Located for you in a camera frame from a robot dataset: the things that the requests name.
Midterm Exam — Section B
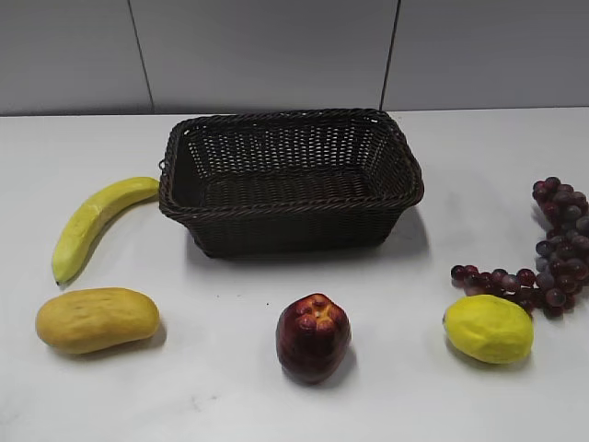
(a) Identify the orange yellow mango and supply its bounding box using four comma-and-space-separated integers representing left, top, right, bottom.
35, 287, 160, 355

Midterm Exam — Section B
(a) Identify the purple grape bunch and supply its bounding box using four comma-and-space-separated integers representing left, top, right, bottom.
450, 176, 588, 318

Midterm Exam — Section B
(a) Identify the dark brown wicker basket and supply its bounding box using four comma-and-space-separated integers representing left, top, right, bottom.
159, 109, 424, 258

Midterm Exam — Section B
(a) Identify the red apple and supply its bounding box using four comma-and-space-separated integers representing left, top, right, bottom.
275, 293, 352, 384

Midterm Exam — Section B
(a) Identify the yellow lemon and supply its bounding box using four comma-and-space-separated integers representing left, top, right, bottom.
443, 295, 535, 365

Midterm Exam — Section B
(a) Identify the yellow banana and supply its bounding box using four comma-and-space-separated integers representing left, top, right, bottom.
52, 177, 159, 285

